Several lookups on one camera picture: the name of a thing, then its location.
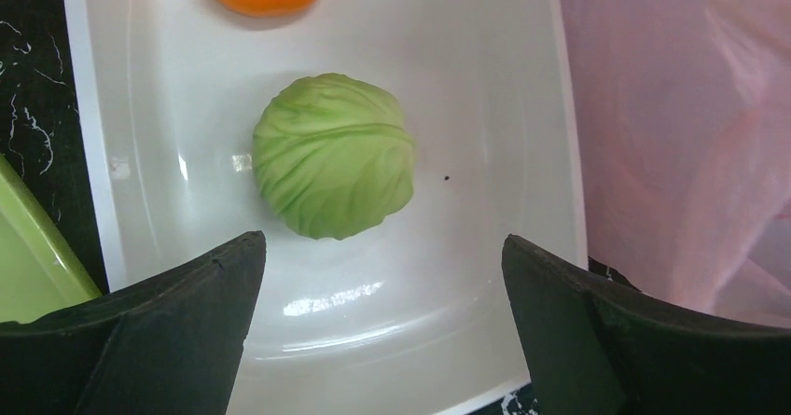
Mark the green plastic tray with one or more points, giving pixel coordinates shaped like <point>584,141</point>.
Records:
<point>40,273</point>

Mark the green toy cabbage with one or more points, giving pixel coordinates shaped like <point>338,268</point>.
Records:
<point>332,156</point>

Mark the pink plastic grocery bag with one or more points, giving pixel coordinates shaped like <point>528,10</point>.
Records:
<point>683,118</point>

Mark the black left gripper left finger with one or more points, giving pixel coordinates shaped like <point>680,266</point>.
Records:
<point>171,344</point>

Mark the white rectangular tray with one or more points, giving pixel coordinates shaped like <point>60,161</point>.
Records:
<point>410,317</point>

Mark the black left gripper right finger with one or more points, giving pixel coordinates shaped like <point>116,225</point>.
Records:
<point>593,346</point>

